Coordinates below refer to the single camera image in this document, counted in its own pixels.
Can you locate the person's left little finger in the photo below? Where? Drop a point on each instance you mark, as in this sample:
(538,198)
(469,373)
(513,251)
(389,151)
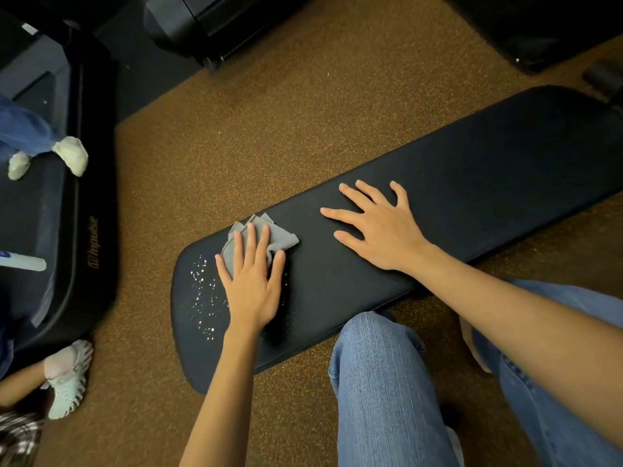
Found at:
(223,271)

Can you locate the person's right forearm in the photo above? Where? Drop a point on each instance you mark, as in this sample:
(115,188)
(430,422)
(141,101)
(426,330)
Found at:
(525,335)

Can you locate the person's left thumb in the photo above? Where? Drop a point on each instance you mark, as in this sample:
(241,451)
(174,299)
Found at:
(278,269)

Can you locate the person's right jeans leg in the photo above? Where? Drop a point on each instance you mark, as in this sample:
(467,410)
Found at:
(540,418)

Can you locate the black gym machine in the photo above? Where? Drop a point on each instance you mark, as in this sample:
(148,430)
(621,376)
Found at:
(535,24)

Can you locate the person's left jeans leg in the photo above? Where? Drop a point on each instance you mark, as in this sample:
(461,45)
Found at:
(389,393)

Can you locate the white and blue strip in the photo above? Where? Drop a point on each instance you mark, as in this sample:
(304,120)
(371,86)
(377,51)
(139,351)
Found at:
(22,262)

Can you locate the black treadmill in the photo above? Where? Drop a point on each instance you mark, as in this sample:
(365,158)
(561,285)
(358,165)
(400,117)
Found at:
(82,189)

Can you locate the person's white shoe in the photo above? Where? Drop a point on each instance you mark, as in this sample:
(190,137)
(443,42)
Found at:
(456,447)

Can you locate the person's jeans leg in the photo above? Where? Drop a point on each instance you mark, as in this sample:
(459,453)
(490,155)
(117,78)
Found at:
(540,418)
(24,128)
(389,393)

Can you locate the person's left middle finger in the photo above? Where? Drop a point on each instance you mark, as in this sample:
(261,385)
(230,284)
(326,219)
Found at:
(251,247)

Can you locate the person's right hand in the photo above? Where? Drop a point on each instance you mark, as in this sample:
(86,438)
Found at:
(389,233)

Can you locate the person's left forearm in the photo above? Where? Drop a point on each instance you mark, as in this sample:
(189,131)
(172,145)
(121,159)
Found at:
(221,398)

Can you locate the person's tan shoe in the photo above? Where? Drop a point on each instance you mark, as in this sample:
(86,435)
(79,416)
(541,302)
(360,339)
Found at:
(473,345)

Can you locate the plaid cloth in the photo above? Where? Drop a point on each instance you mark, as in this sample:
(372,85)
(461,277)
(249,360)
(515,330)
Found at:
(17,440)

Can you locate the grey cleaning cloth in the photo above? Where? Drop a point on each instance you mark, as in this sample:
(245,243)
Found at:
(282,238)

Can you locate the person's right thumb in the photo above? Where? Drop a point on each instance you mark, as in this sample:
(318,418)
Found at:
(348,239)

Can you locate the black gym machine base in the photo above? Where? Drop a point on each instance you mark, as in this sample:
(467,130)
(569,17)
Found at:
(219,24)

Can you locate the black padded gym bench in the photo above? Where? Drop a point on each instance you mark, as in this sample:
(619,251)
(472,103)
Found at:
(486,165)

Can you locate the person's right little finger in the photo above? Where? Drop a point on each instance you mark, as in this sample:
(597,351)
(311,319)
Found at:
(400,194)

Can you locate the person's left hand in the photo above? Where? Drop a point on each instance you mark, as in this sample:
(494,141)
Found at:
(250,291)

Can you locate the person's right middle finger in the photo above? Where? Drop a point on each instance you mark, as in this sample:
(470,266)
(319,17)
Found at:
(356,198)

